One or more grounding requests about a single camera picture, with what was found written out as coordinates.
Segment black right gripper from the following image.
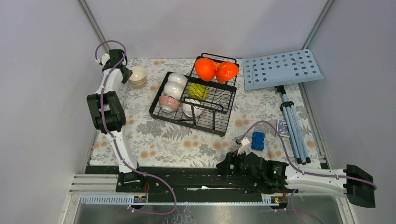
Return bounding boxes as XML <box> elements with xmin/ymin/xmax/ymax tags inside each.
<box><xmin>215</xmin><ymin>146</ymin><xmax>264</xmax><ymax>179</ymax></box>

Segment beige patterned bowl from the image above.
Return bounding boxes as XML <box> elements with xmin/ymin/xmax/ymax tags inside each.
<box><xmin>128</xmin><ymin>66</ymin><xmax>147</xmax><ymax>84</ymax></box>

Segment plain beige bowl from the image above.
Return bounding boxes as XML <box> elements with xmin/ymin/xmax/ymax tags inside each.
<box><xmin>128</xmin><ymin>79</ymin><xmax>147</xmax><ymax>89</ymax></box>

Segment black wire dish rack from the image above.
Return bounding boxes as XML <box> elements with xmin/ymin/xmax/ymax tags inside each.
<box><xmin>149</xmin><ymin>68</ymin><xmax>237</xmax><ymax>137</ymax></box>

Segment orange bowl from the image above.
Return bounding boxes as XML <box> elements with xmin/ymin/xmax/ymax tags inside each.
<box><xmin>194</xmin><ymin>58</ymin><xmax>217</xmax><ymax>82</ymax></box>
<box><xmin>215</xmin><ymin>62</ymin><xmax>240</xmax><ymax>83</ymax></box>

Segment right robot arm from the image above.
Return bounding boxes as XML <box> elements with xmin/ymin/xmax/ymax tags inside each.
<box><xmin>216</xmin><ymin>152</ymin><xmax>376</xmax><ymax>208</ymax></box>

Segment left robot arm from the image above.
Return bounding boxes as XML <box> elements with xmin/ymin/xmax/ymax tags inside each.
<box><xmin>86</xmin><ymin>49</ymin><xmax>145</xmax><ymax>192</ymax></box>

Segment white bowl in rack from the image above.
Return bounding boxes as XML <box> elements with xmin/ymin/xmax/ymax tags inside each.
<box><xmin>163</xmin><ymin>82</ymin><xmax>184</xmax><ymax>100</ymax></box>

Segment yellow-green bowl in rack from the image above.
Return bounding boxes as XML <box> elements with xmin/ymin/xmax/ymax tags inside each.
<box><xmin>188</xmin><ymin>83</ymin><xmax>209</xmax><ymax>100</ymax></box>

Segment blue toy car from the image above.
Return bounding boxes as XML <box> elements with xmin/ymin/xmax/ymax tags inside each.
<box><xmin>251</xmin><ymin>131</ymin><xmax>265</xmax><ymax>151</ymax></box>

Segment white bowl upper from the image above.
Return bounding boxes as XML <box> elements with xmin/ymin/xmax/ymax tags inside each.
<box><xmin>168</xmin><ymin>72</ymin><xmax>188</xmax><ymax>86</ymax></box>

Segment pink patterned bowl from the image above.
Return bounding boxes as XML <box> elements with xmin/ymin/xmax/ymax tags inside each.
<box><xmin>159</xmin><ymin>96</ymin><xmax>180</xmax><ymax>113</ymax></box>

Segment blue card deck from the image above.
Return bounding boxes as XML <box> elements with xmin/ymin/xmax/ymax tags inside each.
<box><xmin>277</xmin><ymin>120</ymin><xmax>290</xmax><ymax>138</ymax></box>

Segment blue tripod legs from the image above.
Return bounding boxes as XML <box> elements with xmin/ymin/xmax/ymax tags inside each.
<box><xmin>276</xmin><ymin>85</ymin><xmax>311</xmax><ymax>165</ymax></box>

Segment white bowl front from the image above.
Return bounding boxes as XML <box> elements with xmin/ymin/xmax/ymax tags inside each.
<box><xmin>182</xmin><ymin>98</ymin><xmax>203</xmax><ymax>118</ymax></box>

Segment floral table mat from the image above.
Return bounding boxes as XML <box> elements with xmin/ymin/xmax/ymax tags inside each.
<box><xmin>90</xmin><ymin>58</ymin><xmax>322</xmax><ymax>170</ymax></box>

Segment blue perforated stand tray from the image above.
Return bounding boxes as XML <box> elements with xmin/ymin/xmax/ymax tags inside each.
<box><xmin>243</xmin><ymin>49</ymin><xmax>324</xmax><ymax>91</ymax></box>

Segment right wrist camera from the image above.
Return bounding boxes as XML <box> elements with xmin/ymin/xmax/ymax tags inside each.
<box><xmin>235</xmin><ymin>137</ymin><xmax>250</xmax><ymax>155</ymax></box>

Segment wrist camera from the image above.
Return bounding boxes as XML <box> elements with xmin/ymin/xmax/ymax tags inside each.
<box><xmin>235</xmin><ymin>137</ymin><xmax>250</xmax><ymax>155</ymax></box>
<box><xmin>96</xmin><ymin>53</ymin><xmax>110</xmax><ymax>65</ymax></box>

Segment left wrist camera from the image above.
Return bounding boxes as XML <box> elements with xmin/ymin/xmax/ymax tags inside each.
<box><xmin>96</xmin><ymin>53</ymin><xmax>110</xmax><ymax>65</ymax></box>

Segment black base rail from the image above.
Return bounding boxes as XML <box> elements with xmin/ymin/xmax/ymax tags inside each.
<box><xmin>85</xmin><ymin>166</ymin><xmax>291</xmax><ymax>203</ymax></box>

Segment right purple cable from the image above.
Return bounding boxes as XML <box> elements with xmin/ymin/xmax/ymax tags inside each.
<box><xmin>235</xmin><ymin>120</ymin><xmax>377</xmax><ymax>190</ymax></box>

